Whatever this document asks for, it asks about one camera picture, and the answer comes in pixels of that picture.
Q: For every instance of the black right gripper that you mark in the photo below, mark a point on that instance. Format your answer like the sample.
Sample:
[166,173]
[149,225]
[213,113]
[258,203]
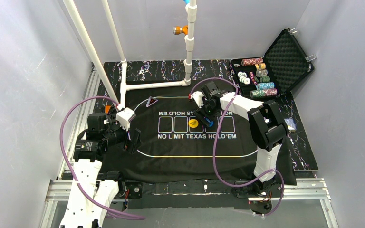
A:
[206,107]

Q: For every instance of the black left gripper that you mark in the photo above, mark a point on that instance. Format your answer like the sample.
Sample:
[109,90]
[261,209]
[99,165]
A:
[129,140]

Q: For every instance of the yellow big blind button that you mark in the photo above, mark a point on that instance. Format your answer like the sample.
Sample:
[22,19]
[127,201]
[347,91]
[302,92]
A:
[193,123]

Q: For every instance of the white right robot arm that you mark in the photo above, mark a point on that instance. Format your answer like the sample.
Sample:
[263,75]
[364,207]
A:
[267,125]

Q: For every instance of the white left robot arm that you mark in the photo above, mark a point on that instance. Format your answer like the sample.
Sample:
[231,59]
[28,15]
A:
[89,200]

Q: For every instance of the black poker felt mat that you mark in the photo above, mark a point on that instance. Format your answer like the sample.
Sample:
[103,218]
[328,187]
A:
[172,151]

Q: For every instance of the white chips in case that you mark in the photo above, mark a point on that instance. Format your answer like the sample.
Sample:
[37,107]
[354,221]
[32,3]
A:
[243,78]

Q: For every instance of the green and pink chip row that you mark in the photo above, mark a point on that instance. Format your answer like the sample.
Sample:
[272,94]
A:
[263,93]

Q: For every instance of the dark green chip row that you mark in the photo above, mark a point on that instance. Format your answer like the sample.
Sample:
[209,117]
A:
[262,76]

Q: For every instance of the red white chip row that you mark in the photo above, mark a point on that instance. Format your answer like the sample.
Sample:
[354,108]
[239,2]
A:
[251,61]

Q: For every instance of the blue chip row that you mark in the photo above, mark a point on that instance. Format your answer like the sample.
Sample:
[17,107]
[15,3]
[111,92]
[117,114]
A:
[264,86]

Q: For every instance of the yellow chip row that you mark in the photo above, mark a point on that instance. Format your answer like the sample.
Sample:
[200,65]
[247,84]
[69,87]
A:
[260,66]

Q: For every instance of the blue playing card deck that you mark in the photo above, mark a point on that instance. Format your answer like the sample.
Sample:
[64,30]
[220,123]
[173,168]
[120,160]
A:
[291,124]

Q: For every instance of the orange clamp knob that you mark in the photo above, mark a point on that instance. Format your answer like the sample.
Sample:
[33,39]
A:
[177,30]

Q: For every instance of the black poker chip case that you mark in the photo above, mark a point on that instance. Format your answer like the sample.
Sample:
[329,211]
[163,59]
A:
[286,62]

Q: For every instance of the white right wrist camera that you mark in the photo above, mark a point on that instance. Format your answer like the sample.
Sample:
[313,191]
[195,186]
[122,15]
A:
[197,97]

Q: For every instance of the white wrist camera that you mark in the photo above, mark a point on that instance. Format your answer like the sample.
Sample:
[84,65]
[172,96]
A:
[125,118]
[197,97]

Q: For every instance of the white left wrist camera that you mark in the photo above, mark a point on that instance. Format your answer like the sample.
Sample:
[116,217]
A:
[125,118]

